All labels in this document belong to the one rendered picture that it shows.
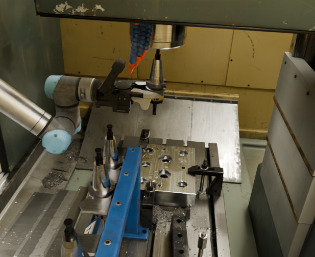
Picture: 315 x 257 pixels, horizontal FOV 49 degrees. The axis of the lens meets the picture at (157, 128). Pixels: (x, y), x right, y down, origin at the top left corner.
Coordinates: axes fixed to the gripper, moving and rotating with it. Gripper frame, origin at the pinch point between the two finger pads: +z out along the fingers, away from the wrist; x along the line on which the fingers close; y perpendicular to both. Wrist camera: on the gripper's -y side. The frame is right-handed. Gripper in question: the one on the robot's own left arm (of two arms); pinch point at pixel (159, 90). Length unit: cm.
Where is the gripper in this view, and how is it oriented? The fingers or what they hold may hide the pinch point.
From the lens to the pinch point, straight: 104.3
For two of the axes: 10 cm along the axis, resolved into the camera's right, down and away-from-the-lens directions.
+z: 9.9, 1.0, -1.0
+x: -1.4, 4.9, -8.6
